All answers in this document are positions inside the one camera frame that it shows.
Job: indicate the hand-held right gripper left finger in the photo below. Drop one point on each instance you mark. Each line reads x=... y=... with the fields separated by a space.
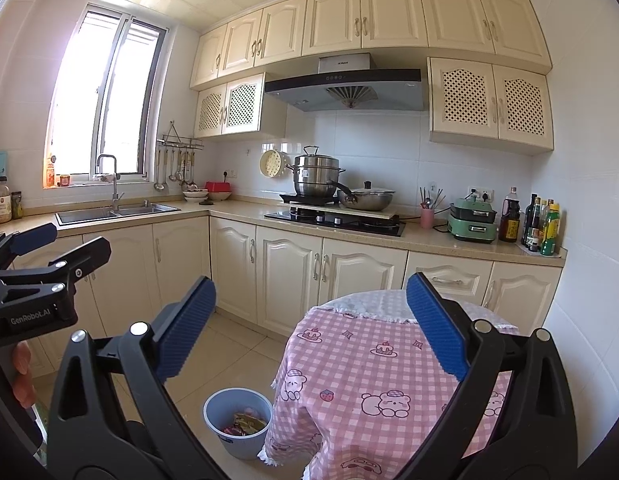
x=187 y=330

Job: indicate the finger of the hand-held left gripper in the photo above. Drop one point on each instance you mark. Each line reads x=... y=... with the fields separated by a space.
x=34 y=238
x=84 y=255

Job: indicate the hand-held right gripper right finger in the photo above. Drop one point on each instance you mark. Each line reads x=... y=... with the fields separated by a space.
x=437 y=330

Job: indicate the blue trash bin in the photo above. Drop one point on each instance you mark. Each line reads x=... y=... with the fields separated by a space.
x=239 y=447

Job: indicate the person's left hand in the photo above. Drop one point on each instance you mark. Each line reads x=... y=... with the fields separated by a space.
x=23 y=360

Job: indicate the small dark jar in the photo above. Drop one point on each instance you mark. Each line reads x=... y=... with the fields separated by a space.
x=16 y=206

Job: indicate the large bottle with white label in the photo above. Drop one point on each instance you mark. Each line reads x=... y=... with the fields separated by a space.
x=1 y=205

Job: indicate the small orange bottle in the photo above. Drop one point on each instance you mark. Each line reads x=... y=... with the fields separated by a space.
x=50 y=175

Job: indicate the small red jar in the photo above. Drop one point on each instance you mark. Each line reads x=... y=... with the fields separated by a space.
x=64 y=180

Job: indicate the steel kitchen sink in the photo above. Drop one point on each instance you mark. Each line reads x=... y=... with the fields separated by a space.
x=139 y=210

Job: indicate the metal faucet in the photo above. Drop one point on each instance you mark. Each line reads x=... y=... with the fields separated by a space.
x=115 y=190

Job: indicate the white lace table cover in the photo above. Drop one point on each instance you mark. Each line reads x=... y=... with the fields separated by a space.
x=369 y=302

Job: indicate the pink checked tablecloth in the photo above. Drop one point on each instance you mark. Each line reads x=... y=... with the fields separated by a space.
x=369 y=370

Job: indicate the teal box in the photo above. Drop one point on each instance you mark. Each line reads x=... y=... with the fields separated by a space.
x=1 y=162

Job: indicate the hanging kitchen utensils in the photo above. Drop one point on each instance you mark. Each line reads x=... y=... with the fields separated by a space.
x=160 y=182

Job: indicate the pink chopstick holder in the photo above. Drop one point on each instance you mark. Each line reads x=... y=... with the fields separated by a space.
x=428 y=217

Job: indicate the green electric cooker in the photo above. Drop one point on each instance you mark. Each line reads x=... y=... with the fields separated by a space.
x=472 y=222

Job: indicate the cream base kitchen cabinets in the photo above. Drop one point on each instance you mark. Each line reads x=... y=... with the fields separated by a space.
x=289 y=270

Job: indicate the pale wooden board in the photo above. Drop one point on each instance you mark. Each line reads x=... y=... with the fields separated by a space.
x=389 y=215

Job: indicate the stacked bowls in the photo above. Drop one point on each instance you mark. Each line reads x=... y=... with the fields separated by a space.
x=195 y=196

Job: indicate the beige kitchen countertop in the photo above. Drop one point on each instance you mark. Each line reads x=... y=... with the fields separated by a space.
x=229 y=209

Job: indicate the large brown sauce bottle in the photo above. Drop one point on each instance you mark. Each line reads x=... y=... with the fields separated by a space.
x=509 y=220

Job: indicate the dark glass bottle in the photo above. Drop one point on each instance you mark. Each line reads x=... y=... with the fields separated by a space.
x=538 y=232
x=529 y=220

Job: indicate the white bottle tray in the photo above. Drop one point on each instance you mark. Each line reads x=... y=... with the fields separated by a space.
x=559 y=256

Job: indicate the red plastic container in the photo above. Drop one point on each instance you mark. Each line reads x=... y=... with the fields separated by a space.
x=219 y=190

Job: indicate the black gas stove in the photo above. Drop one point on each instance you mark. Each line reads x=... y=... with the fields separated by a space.
x=339 y=222

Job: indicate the steel wok with lid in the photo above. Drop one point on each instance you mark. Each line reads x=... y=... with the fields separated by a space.
x=367 y=200

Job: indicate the green yellow bottle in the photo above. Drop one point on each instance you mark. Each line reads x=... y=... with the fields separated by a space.
x=551 y=232

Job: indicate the metal utensil rack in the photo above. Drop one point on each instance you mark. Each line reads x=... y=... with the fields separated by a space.
x=182 y=141

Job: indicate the sliding window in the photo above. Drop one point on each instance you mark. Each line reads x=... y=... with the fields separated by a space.
x=109 y=95

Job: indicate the black induction cooker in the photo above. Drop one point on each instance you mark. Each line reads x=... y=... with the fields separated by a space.
x=304 y=199

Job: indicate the cream plastic colander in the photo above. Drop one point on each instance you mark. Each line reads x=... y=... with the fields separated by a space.
x=274 y=164

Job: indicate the steel steamer pot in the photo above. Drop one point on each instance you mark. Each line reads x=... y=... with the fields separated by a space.
x=314 y=175

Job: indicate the cream lattice door cabinet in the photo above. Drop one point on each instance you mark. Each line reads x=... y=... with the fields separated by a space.
x=489 y=97
x=229 y=105

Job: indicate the grey range hood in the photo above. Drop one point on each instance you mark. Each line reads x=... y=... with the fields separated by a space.
x=349 y=95

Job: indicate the double wall socket with plug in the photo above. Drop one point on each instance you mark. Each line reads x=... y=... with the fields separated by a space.
x=482 y=194

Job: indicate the cream wall kitchen cabinets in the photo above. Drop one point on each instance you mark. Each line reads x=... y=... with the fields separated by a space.
x=389 y=15

